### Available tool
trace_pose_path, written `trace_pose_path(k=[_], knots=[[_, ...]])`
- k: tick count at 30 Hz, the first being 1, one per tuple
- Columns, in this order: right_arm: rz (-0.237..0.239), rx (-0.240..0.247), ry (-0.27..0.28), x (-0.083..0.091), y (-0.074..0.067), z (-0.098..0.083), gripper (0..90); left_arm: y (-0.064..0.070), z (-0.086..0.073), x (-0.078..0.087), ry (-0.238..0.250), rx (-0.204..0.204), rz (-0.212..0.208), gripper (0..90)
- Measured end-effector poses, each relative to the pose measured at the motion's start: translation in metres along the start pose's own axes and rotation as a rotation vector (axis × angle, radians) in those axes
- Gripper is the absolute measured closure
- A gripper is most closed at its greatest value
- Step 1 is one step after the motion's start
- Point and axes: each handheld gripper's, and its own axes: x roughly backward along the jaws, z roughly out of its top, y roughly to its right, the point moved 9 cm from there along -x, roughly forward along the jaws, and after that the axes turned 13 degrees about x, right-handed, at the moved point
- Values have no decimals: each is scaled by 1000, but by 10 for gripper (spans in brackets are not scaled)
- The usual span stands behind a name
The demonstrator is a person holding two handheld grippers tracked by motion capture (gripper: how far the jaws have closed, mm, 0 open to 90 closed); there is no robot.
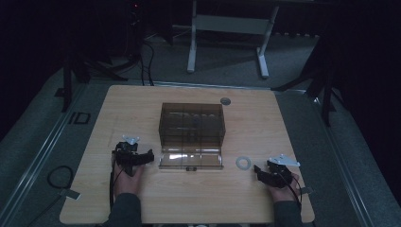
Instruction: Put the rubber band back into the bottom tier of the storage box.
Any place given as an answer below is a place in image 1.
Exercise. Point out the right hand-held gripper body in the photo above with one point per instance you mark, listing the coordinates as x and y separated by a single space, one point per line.
280 171

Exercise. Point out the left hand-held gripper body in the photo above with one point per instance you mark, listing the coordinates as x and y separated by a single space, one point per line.
124 153

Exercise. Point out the person's right hand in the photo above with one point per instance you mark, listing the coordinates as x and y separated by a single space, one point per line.
285 193

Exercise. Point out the person's left hand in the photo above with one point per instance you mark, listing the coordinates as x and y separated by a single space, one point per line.
126 183

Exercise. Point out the brown transparent plastic storage box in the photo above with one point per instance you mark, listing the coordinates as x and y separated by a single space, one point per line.
191 135

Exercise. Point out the small grey round disc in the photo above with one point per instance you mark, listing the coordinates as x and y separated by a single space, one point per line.
225 101

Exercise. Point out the black tripod stand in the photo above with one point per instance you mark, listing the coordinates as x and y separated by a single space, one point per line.
326 91
66 82

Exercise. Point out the dark equipment with red light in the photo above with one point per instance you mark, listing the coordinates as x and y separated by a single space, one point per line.
136 28

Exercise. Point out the white metal desk frame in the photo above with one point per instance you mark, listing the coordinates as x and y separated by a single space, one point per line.
231 24

